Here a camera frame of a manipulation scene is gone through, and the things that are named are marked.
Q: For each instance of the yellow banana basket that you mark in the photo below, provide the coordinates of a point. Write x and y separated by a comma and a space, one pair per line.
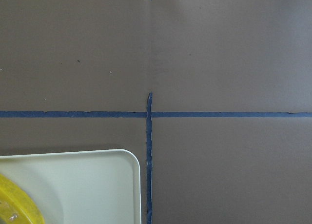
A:
16, 207

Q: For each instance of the white bear print tray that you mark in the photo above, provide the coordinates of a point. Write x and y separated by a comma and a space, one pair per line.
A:
86, 187

